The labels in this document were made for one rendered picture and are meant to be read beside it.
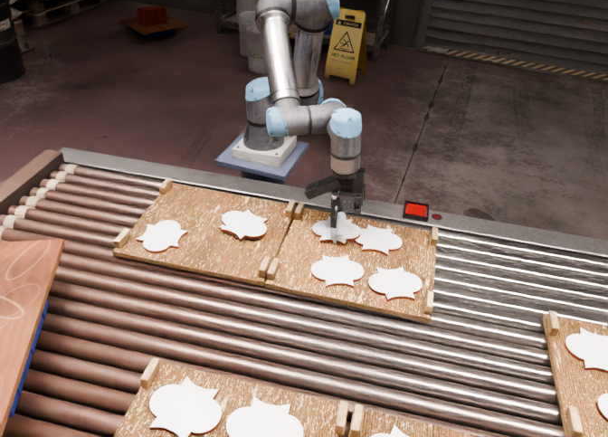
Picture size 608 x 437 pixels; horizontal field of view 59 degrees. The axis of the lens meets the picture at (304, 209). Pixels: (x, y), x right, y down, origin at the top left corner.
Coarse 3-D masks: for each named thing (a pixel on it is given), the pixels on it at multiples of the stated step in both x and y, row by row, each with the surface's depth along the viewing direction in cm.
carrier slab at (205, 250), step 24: (168, 192) 164; (192, 192) 165; (216, 192) 166; (144, 216) 153; (168, 216) 154; (192, 216) 155; (216, 216) 155; (264, 216) 157; (192, 240) 146; (216, 240) 147; (264, 240) 148; (168, 264) 138; (192, 264) 138; (216, 264) 139; (240, 264) 139
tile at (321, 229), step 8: (328, 216) 157; (320, 224) 153; (328, 224) 153; (352, 224) 153; (320, 232) 150; (328, 232) 150; (352, 232) 150; (360, 232) 150; (320, 240) 148; (328, 240) 148; (344, 240) 147; (352, 240) 148
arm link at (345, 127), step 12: (336, 120) 130; (348, 120) 129; (360, 120) 131; (336, 132) 131; (348, 132) 130; (360, 132) 132; (336, 144) 133; (348, 144) 132; (360, 144) 135; (336, 156) 135; (348, 156) 134
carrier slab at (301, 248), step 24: (312, 216) 158; (288, 240) 149; (312, 240) 149; (408, 240) 152; (288, 264) 140; (312, 264) 141; (360, 264) 142; (384, 264) 142; (408, 264) 143; (432, 264) 144; (288, 288) 133; (312, 288) 134; (336, 288) 134; (360, 288) 135; (432, 288) 136; (384, 312) 130; (408, 312) 129
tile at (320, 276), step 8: (344, 256) 143; (320, 264) 139; (328, 264) 140; (336, 264) 140; (344, 264) 140; (352, 264) 140; (312, 272) 137; (320, 272) 137; (328, 272) 137; (336, 272) 137; (344, 272) 137; (352, 272) 138; (360, 272) 138; (320, 280) 136; (328, 280) 135; (336, 280) 135; (344, 280) 135; (352, 280) 135
